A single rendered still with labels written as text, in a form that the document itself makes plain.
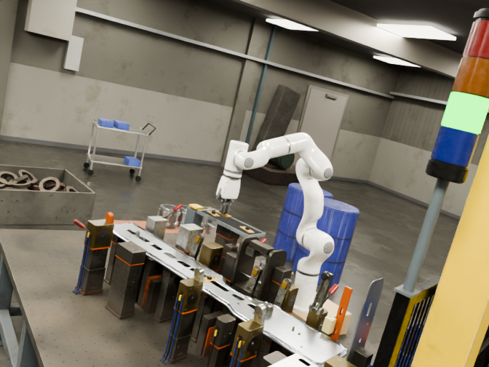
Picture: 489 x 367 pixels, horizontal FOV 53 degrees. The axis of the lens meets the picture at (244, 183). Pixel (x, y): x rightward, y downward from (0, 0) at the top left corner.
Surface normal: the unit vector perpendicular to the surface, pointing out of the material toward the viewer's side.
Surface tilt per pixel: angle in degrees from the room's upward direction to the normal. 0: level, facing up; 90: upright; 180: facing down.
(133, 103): 90
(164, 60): 90
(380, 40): 90
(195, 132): 90
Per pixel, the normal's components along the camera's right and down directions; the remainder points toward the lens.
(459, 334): -0.64, 0.00
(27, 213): 0.61, 0.30
